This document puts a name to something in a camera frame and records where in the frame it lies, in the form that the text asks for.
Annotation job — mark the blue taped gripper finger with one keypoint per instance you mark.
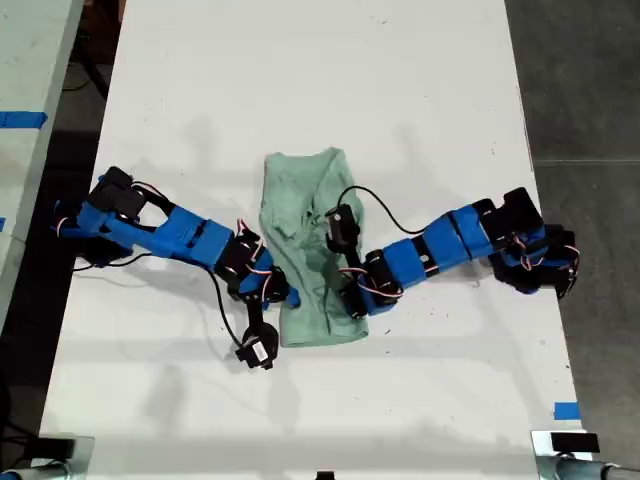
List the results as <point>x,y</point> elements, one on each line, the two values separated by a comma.
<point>295,298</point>

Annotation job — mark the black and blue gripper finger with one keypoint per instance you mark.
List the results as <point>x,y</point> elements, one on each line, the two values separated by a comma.
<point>350,305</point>

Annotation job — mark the pale green T-shirt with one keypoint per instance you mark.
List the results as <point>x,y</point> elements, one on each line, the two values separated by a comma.
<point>305,210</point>

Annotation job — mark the blue and black arm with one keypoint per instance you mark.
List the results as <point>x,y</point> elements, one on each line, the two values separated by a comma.
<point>450,240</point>
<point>185,235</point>

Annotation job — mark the short blue tape strip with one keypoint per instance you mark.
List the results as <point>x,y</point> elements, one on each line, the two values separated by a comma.
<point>567,411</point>

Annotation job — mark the metal table clamp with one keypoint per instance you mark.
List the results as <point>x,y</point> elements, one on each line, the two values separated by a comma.
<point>585,467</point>
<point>75,465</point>

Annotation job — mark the long blue tape strip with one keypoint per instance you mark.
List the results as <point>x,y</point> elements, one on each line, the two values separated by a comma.
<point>22,120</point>

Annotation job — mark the white side table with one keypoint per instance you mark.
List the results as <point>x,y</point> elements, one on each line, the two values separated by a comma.
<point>30,60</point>

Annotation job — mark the black camera stalk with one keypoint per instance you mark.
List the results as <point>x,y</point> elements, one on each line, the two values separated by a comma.
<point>256,312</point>
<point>355,265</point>

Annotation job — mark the black camera box, white label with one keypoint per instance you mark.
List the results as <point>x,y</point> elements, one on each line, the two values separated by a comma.
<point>260,347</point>

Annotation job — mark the black camera box, clear front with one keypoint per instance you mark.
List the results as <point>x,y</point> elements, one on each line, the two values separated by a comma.
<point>342,227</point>

